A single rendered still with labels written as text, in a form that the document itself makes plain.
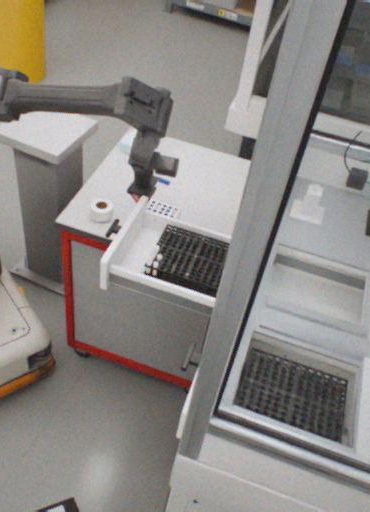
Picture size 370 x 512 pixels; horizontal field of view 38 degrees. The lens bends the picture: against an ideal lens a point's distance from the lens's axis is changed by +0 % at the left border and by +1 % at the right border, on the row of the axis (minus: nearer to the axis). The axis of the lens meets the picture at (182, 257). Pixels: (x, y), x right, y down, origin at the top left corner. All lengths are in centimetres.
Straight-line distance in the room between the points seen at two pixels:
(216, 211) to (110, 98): 80
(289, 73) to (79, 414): 180
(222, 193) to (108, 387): 90
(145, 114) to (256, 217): 54
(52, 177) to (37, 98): 93
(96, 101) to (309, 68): 67
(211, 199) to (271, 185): 129
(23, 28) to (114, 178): 210
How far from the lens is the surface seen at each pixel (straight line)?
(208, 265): 139
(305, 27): 47
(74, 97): 113
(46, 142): 203
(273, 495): 107
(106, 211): 167
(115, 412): 214
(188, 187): 186
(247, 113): 206
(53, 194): 215
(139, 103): 108
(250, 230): 59
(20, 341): 199
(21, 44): 386
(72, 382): 221
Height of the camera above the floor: 188
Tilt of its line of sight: 45 degrees down
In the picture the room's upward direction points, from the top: 10 degrees clockwise
